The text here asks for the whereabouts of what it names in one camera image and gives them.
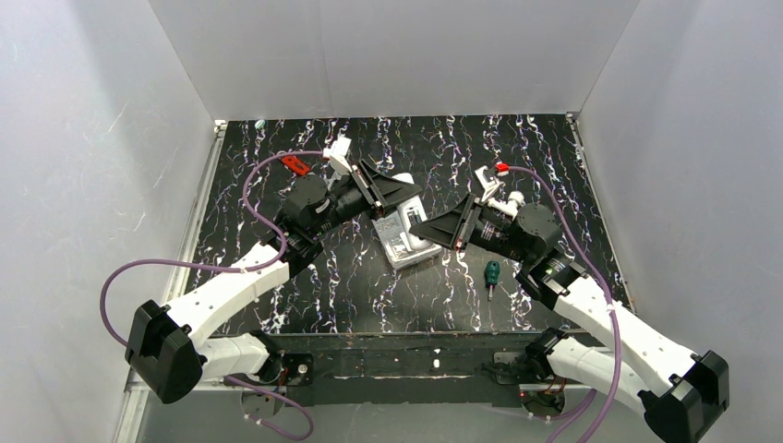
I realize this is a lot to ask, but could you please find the white remote control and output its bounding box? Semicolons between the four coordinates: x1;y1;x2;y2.
396;196;433;252

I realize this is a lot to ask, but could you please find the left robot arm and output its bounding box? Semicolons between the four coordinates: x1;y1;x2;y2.
125;161;422;404

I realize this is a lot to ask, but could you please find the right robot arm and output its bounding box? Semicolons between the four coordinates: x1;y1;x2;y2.
410;195;729;442

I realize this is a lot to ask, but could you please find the white plastic faucet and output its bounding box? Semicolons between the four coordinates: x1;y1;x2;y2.
487;191;525;220

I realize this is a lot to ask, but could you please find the clear plastic screw box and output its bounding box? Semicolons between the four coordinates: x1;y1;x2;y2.
372;213;443;270

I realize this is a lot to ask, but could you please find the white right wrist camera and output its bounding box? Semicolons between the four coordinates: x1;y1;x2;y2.
474;163;509;203

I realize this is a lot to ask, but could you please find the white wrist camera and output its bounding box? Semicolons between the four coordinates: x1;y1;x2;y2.
321;136;352;175
474;163;509;203

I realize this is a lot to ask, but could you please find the green handled screwdriver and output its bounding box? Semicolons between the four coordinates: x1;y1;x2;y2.
484;260;500;301

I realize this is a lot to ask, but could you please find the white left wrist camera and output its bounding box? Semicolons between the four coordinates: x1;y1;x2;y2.
321;136;352;175

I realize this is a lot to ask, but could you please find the red handled adjustable wrench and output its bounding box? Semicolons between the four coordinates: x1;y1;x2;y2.
280;155;311;176

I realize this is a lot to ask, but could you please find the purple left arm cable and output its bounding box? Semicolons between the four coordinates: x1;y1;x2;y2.
99;150;316;443

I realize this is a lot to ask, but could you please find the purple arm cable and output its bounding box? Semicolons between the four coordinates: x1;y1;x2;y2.
99;150;316;443
504;164;624;443

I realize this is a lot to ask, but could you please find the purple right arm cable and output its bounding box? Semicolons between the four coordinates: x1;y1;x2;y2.
504;164;624;443

